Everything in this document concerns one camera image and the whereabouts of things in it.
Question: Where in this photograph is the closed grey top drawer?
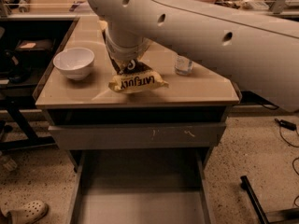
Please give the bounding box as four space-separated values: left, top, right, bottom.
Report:
49 122 226 150

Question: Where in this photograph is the brown Late July chip bag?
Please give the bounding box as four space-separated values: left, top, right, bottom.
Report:
102 30 169 94

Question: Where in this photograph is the black power adapter with cable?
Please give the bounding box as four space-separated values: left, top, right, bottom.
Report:
275 119 299 148

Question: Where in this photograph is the black metal stand base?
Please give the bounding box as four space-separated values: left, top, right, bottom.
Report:
239 175 299 224

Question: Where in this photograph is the open grey middle drawer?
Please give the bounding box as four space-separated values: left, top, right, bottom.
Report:
65 148 216 224

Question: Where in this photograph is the clear plastic water bottle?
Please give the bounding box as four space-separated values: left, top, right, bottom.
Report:
175 55 192 76

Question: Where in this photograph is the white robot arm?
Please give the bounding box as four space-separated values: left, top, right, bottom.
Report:
87 0 299 112

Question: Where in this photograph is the white clog shoe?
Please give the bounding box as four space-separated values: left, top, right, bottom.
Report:
4 200 49 224

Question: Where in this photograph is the grey drawer cabinet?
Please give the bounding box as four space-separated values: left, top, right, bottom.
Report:
36 16 240 164

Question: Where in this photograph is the white ceramic bowl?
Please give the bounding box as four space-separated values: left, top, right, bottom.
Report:
53 48 94 80

